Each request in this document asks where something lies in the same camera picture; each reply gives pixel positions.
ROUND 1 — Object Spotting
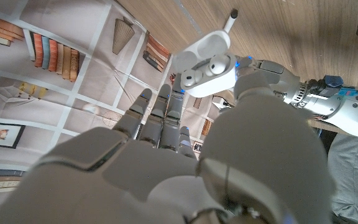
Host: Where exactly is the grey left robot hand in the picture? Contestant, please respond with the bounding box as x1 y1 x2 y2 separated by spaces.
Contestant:
253 58 308 105

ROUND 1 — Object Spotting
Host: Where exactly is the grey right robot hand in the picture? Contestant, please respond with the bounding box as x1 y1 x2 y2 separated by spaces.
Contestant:
0 55 337 224

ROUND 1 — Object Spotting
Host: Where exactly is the white airpods case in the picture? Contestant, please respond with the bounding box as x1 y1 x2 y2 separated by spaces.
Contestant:
171 29 239 99

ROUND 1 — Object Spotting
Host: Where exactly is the white power strip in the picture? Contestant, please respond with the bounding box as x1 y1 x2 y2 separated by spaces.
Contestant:
211 95 234 110

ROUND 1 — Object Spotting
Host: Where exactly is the slim white marker black cap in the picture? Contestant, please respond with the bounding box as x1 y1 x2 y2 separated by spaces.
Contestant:
223 8 239 34

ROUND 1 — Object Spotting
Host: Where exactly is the person in grey trousers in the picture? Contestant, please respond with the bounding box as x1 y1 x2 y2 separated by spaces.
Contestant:
326 133 358 224

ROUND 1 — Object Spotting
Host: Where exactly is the printed bookshelf backdrop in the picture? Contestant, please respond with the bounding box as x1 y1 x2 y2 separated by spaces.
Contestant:
0 0 229 223

